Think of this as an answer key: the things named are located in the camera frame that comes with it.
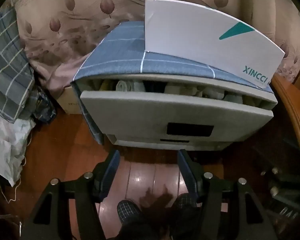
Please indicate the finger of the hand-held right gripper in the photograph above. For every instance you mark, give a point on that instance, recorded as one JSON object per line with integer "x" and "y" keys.
{"x": 277, "y": 180}

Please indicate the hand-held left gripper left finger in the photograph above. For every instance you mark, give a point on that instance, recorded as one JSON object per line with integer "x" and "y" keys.
{"x": 112, "y": 165}

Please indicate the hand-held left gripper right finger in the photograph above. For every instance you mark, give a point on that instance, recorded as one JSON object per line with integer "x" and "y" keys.
{"x": 183, "y": 165}

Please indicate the white cardboard box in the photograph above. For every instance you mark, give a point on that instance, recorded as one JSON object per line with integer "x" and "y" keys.
{"x": 190, "y": 30}

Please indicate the grey drawer cabinet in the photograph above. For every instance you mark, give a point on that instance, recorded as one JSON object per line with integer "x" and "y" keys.
{"x": 165, "y": 77}

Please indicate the plaid slipper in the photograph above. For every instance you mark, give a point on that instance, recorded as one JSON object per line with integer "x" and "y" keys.
{"x": 127, "y": 212}
{"x": 186, "y": 200}

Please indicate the person's dark trousers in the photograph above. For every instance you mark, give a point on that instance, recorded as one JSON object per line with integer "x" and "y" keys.
{"x": 152, "y": 227}

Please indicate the row of rolled clothes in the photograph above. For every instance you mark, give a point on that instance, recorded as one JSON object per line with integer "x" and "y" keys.
{"x": 170, "y": 88}

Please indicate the brown cardboard box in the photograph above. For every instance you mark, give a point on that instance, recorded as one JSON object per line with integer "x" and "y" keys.
{"x": 70, "y": 100}

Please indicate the wooden furniture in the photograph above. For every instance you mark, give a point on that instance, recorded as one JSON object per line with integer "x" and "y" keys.
{"x": 287, "y": 97}

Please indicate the dark plastic bag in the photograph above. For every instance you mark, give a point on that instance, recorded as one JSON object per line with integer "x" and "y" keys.
{"x": 42, "y": 105}

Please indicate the white crumpled cloth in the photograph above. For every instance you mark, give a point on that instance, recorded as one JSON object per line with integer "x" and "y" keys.
{"x": 5, "y": 142}

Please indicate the blue checked cloth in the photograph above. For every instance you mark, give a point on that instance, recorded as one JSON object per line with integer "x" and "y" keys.
{"x": 130, "y": 55}

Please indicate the grey plaid cloth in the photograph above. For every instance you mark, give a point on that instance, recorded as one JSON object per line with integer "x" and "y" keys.
{"x": 7, "y": 67}

